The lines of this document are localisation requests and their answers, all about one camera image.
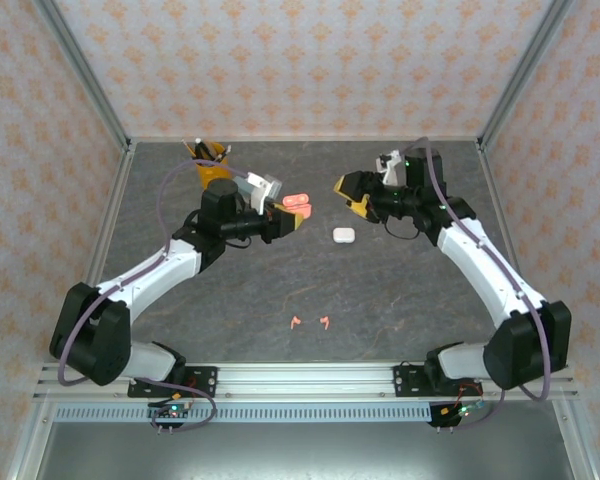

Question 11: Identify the pink earbuds charging case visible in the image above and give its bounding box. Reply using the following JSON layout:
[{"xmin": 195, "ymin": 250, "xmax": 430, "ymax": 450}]
[{"xmin": 282, "ymin": 193, "xmax": 315, "ymax": 220}]

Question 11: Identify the yellow pen cup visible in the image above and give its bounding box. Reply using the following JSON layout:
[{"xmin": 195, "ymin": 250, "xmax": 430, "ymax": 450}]
[{"xmin": 194, "ymin": 142, "xmax": 233, "ymax": 190}]

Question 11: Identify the grey metal sheet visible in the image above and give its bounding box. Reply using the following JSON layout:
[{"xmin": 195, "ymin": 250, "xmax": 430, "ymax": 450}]
[{"xmin": 37, "ymin": 421, "xmax": 576, "ymax": 480}]

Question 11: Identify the thin black cable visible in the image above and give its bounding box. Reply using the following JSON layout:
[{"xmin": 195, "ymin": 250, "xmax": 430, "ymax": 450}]
[{"xmin": 383, "ymin": 214, "xmax": 424, "ymax": 242}]

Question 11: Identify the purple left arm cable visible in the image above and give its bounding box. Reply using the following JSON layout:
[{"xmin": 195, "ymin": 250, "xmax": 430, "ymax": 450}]
[{"xmin": 57, "ymin": 158, "xmax": 254, "ymax": 434}]

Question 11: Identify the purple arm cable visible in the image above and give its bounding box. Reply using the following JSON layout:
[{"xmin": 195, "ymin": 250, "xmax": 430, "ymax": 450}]
[
  {"xmin": 402, "ymin": 137, "xmax": 554, "ymax": 431},
  {"xmin": 57, "ymin": 158, "xmax": 254, "ymax": 434}
]

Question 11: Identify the aluminium table edge rail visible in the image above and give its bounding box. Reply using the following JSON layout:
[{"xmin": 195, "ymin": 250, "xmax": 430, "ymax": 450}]
[
  {"xmin": 476, "ymin": 139, "xmax": 551, "ymax": 362},
  {"xmin": 57, "ymin": 142, "xmax": 137, "ymax": 366},
  {"xmin": 127, "ymin": 133, "xmax": 484, "ymax": 145}
]

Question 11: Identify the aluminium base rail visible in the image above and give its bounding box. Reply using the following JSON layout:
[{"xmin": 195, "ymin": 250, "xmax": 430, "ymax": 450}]
[{"xmin": 32, "ymin": 363, "xmax": 579, "ymax": 401}]

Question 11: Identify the aluminium frame post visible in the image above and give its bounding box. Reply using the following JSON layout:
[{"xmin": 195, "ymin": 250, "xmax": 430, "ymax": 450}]
[
  {"xmin": 32, "ymin": 0, "xmax": 134, "ymax": 154},
  {"xmin": 477, "ymin": 0, "xmax": 579, "ymax": 149}
]

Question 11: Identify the grey slotted cable duct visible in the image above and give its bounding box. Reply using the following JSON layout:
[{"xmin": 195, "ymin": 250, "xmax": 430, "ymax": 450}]
[{"xmin": 53, "ymin": 405, "xmax": 434, "ymax": 424}]

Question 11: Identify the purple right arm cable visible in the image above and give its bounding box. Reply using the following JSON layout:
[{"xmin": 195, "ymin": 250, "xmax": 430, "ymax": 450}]
[{"xmin": 402, "ymin": 137, "xmax": 554, "ymax": 431}]

